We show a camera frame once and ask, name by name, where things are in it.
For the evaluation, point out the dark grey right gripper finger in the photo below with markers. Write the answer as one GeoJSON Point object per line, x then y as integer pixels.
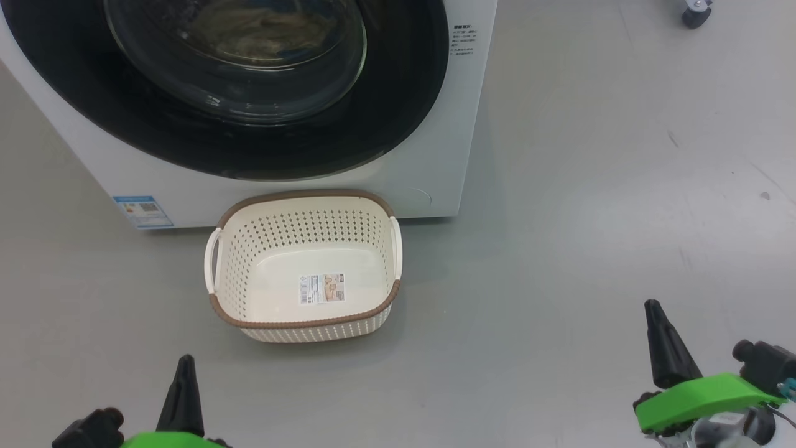
{"type": "Point", "coordinates": [658, 361]}
{"type": "Point", "coordinates": [681, 364]}

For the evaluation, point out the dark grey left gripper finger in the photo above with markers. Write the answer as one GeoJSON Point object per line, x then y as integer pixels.
{"type": "Point", "coordinates": [193, 410]}
{"type": "Point", "coordinates": [174, 410]}

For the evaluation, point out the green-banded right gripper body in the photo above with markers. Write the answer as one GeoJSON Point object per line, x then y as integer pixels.
{"type": "Point", "coordinates": [703, 398]}

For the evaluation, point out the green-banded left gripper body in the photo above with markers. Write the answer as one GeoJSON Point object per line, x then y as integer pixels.
{"type": "Point", "coordinates": [174, 442]}

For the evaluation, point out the black round glass washer door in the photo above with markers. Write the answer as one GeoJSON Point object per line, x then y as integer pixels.
{"type": "Point", "coordinates": [404, 93]}

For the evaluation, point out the cream baby garment blue cuffs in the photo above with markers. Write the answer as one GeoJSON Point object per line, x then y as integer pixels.
{"type": "Point", "coordinates": [267, 31]}

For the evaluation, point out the white basket product label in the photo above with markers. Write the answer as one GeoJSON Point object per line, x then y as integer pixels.
{"type": "Point", "coordinates": [321, 289]}

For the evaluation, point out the cream perforated basket brown rim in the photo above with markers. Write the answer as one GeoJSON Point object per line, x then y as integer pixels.
{"type": "Point", "coordinates": [298, 230]}

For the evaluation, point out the white front-load washing machine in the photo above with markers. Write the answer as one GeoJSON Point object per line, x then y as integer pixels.
{"type": "Point", "coordinates": [472, 124]}

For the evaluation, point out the blue energy label sticker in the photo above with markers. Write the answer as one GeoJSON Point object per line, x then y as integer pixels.
{"type": "Point", "coordinates": [143, 211]}

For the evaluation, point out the printed text notice sticker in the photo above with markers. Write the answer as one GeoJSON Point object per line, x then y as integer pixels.
{"type": "Point", "coordinates": [465, 40]}

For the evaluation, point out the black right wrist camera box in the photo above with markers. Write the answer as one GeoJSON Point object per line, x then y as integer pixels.
{"type": "Point", "coordinates": [768, 367]}

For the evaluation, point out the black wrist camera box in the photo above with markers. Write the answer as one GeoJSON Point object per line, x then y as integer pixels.
{"type": "Point", "coordinates": [87, 432]}
{"type": "Point", "coordinates": [768, 367]}

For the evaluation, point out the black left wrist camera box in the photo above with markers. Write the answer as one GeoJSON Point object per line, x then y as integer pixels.
{"type": "Point", "coordinates": [87, 432]}

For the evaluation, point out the metal caster bracket with wheel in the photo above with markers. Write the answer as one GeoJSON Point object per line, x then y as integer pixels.
{"type": "Point", "coordinates": [696, 12]}

